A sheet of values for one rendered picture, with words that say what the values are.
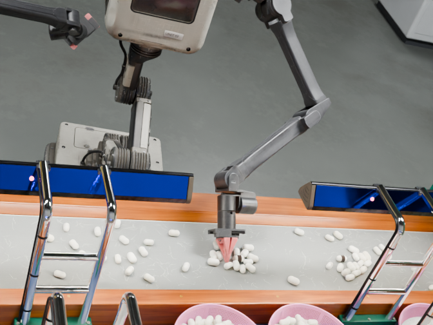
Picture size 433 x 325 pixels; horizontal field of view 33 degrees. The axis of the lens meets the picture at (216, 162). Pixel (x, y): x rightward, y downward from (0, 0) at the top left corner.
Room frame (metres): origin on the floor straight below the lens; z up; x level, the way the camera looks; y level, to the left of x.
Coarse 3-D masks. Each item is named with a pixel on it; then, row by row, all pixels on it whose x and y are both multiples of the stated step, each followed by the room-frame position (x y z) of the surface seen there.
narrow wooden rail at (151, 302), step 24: (0, 288) 1.25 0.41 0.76; (0, 312) 1.21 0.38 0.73; (72, 312) 1.29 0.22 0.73; (96, 312) 1.32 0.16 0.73; (144, 312) 1.38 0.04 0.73; (168, 312) 1.41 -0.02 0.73; (264, 312) 1.55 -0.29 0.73; (336, 312) 1.66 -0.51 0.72; (360, 312) 1.70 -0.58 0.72; (384, 312) 1.74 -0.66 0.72
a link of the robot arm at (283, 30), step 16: (272, 0) 2.26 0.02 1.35; (288, 0) 2.30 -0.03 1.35; (256, 16) 2.30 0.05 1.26; (288, 16) 2.26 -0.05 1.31; (288, 32) 2.26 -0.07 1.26; (288, 48) 2.23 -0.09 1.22; (304, 64) 2.23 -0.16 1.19; (304, 80) 2.20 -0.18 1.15; (304, 96) 2.20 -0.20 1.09; (320, 96) 2.20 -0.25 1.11; (304, 112) 2.13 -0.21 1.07; (320, 112) 2.16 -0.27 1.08
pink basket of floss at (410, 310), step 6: (408, 306) 1.75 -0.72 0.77; (414, 306) 1.77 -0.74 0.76; (420, 306) 1.78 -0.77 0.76; (426, 306) 1.79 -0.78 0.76; (402, 312) 1.71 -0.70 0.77; (408, 312) 1.75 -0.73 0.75; (414, 312) 1.77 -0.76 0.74; (420, 312) 1.78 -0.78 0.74; (402, 318) 1.72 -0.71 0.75; (408, 318) 1.75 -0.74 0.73
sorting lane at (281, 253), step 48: (0, 240) 1.43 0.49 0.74; (96, 240) 1.57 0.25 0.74; (192, 240) 1.72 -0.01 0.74; (240, 240) 1.80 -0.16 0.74; (288, 240) 1.88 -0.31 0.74; (336, 240) 1.98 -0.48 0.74; (384, 240) 2.07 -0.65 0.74; (432, 240) 2.18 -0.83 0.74; (144, 288) 1.45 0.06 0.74; (192, 288) 1.52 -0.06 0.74; (240, 288) 1.59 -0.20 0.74; (288, 288) 1.66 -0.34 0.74; (336, 288) 1.74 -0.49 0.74
